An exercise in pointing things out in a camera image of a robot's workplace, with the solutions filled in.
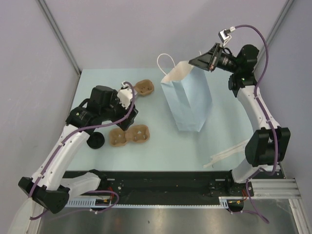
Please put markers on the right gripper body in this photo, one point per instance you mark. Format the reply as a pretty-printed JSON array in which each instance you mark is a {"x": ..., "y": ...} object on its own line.
[{"x": 219, "y": 51}]

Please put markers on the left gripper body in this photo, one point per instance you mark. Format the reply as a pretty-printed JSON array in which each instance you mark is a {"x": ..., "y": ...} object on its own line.
[{"x": 124, "y": 124}]

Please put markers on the brown cardboard cup carrier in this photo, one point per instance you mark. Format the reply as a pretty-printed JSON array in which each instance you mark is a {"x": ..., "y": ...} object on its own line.
[{"x": 135, "y": 134}]

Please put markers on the light blue paper bag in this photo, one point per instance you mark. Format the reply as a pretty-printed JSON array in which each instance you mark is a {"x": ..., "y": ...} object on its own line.
[{"x": 188, "y": 95}]

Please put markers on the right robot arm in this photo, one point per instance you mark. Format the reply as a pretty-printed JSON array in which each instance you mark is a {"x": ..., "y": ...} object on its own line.
[{"x": 269, "y": 142}]

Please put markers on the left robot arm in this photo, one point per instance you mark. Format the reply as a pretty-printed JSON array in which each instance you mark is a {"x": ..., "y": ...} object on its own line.
[{"x": 105, "y": 107}]

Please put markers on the stack of black lids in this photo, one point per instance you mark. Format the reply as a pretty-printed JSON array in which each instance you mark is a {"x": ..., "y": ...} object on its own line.
[{"x": 96, "y": 140}]

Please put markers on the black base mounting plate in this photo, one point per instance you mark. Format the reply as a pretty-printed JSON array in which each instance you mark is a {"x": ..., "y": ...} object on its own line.
[{"x": 172, "y": 188}]

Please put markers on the light blue table mat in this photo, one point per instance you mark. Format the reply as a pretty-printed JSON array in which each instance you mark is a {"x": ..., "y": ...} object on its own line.
[{"x": 167, "y": 149}]

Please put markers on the white wrapped straw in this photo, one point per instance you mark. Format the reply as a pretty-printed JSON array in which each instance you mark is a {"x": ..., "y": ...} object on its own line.
[
  {"x": 218, "y": 157},
  {"x": 240, "y": 147},
  {"x": 229, "y": 162}
]

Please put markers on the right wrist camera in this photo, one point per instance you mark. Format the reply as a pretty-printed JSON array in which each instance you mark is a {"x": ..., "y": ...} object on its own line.
[{"x": 225, "y": 36}]

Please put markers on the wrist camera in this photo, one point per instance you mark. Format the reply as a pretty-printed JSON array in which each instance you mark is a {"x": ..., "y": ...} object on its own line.
[
  {"x": 225, "y": 36},
  {"x": 125, "y": 95}
]

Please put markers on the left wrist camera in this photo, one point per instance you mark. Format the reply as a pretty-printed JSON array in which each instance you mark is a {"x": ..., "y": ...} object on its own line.
[{"x": 125, "y": 95}]

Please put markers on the white slotted cable duct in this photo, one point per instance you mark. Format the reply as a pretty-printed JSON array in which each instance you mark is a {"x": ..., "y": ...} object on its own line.
[{"x": 91, "y": 203}]

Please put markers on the aluminium frame rail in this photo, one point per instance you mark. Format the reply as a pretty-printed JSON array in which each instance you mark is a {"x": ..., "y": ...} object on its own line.
[{"x": 275, "y": 189}]

